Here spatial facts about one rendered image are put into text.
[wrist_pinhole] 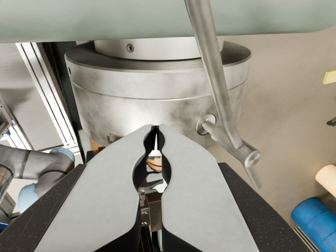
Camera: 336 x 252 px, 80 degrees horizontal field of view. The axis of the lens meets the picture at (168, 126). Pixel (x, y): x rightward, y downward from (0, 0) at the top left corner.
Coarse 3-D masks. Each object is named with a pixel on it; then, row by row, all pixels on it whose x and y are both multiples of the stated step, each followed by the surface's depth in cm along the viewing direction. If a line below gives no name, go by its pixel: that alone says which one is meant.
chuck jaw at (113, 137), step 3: (111, 135) 30; (114, 135) 30; (117, 135) 29; (111, 138) 30; (114, 138) 30; (117, 138) 30; (114, 141) 30; (150, 156) 37; (153, 156) 37; (156, 156) 41; (159, 156) 41; (147, 159) 35; (153, 159) 38
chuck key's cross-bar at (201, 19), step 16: (192, 0) 9; (208, 0) 10; (192, 16) 10; (208, 16) 10; (208, 32) 11; (208, 48) 12; (208, 64) 13; (208, 80) 14; (224, 80) 14; (224, 96) 16; (224, 112) 17; (224, 128) 20; (240, 144) 22; (256, 176) 27
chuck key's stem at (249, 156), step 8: (208, 120) 28; (208, 128) 27; (216, 128) 25; (216, 136) 25; (224, 136) 24; (224, 144) 24; (248, 144) 22; (232, 152) 23; (240, 152) 22; (248, 152) 21; (256, 152) 21; (240, 160) 22; (248, 160) 21; (256, 160) 22
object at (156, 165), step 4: (148, 160) 46; (152, 160) 45; (156, 160) 45; (160, 160) 45; (148, 164) 48; (152, 164) 47; (156, 164) 46; (160, 164) 45; (152, 168) 48; (156, 168) 47; (160, 168) 47
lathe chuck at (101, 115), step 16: (80, 96) 29; (96, 96) 27; (112, 96) 26; (208, 96) 26; (240, 96) 31; (80, 112) 32; (96, 112) 28; (112, 112) 27; (128, 112) 26; (144, 112) 26; (160, 112) 25; (176, 112) 26; (192, 112) 26; (208, 112) 27; (96, 128) 30; (112, 128) 28; (128, 128) 27; (176, 128) 27; (192, 128) 28; (208, 144) 30
